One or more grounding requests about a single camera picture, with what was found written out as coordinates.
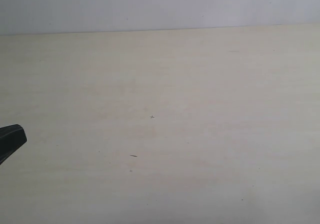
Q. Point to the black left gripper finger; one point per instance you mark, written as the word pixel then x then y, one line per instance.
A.
pixel 12 137

